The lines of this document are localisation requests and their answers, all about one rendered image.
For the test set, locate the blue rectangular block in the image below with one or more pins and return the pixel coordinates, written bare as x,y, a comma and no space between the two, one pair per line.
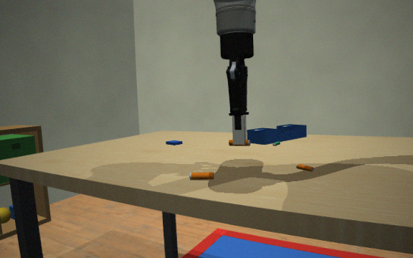
174,142

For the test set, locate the blue three-compartment bin rack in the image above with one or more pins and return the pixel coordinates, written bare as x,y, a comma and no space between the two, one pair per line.
266,136

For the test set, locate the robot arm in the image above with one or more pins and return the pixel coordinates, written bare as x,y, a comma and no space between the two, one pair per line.
235,16

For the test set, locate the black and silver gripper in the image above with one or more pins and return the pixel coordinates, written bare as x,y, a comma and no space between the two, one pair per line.
237,46

